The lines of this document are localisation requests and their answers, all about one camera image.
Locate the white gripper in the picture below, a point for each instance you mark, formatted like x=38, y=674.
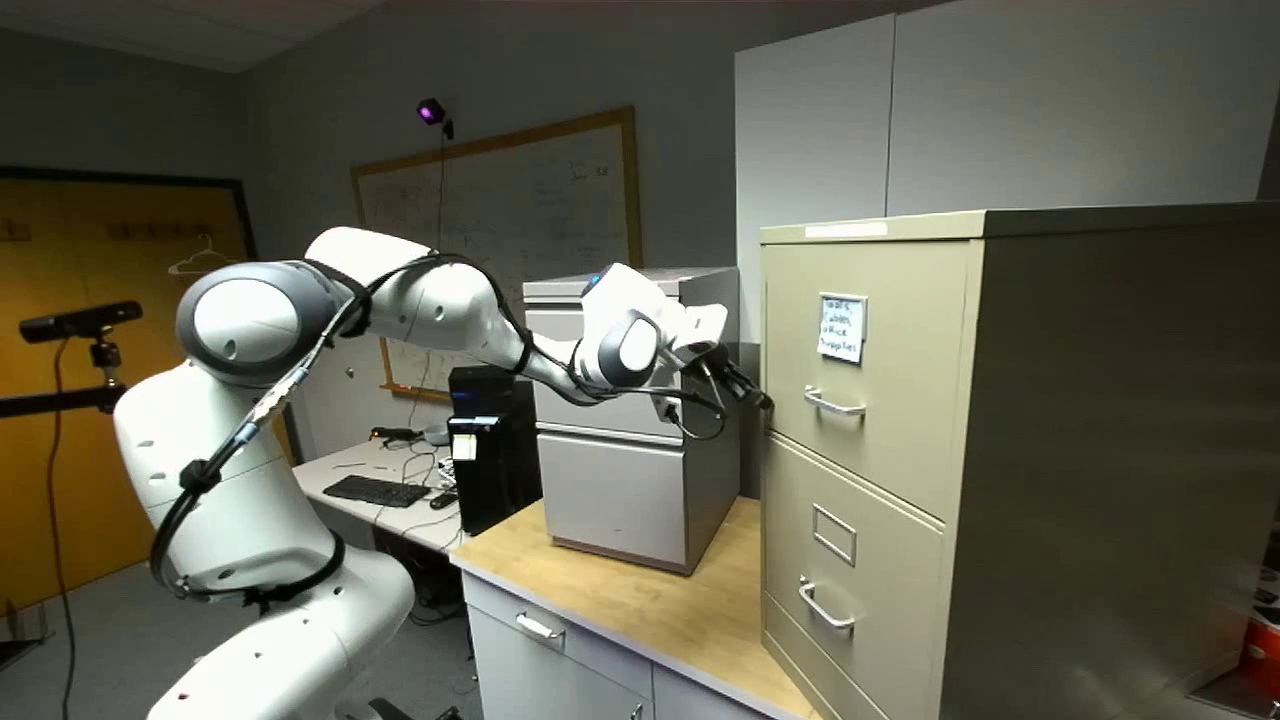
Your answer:
x=692, y=325

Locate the beige labelled cabinet drawer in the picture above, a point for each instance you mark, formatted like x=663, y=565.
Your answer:
x=904, y=334

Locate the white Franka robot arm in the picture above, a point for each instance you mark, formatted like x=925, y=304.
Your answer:
x=255, y=535

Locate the white paper drawer label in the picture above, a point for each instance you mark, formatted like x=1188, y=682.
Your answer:
x=841, y=330

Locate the grey small file cabinet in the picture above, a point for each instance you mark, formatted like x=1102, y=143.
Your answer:
x=626, y=495

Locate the beige unlabelled cabinet drawer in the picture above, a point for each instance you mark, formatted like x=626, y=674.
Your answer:
x=865, y=626

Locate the tall white storage cabinet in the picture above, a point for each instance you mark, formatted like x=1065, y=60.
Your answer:
x=1015, y=104

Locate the beige metal file cabinet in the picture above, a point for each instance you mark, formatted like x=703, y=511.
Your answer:
x=1132, y=466

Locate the wooden-top table with drawers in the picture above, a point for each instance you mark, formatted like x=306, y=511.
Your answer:
x=626, y=600

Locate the black computer tower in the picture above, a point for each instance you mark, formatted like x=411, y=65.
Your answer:
x=493, y=445

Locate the wood-framed whiteboard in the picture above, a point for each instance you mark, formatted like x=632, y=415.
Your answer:
x=533, y=200

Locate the black computer mouse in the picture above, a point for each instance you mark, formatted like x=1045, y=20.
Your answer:
x=443, y=502

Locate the black keyboard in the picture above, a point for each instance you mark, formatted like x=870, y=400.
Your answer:
x=379, y=491

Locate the white office desk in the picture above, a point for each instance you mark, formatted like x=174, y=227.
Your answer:
x=372, y=515

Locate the webcam with purple light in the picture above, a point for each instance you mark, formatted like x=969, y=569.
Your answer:
x=432, y=113

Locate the red object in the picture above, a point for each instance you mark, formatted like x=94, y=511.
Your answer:
x=1262, y=653

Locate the black tripod stand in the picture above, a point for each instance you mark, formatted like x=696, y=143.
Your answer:
x=61, y=398

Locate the black camera on tripod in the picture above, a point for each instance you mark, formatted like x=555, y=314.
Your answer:
x=78, y=321

